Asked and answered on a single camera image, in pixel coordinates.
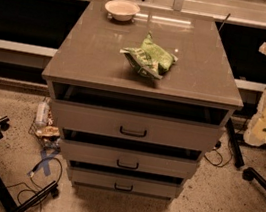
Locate grey drawer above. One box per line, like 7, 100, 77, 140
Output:
67, 161, 183, 199
51, 86, 224, 151
60, 132, 198, 179

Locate grey drawer cabinet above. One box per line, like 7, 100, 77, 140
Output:
23, 0, 258, 212

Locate black table leg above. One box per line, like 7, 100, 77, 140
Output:
226, 119, 245, 168

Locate green chip bag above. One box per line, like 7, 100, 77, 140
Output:
120, 33, 178, 80

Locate white bowl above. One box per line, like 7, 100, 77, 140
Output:
105, 0, 140, 22

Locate white plastic bottle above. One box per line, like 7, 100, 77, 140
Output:
35, 101, 50, 127

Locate black floor cable right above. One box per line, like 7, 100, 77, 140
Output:
201, 110, 252, 172

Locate black floor cable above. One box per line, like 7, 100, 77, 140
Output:
201, 110, 252, 172
0, 148, 65, 212

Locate black floor cable left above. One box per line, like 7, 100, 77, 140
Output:
0, 148, 65, 212

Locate wire basket with snacks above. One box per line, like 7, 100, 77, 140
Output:
28, 97, 60, 151

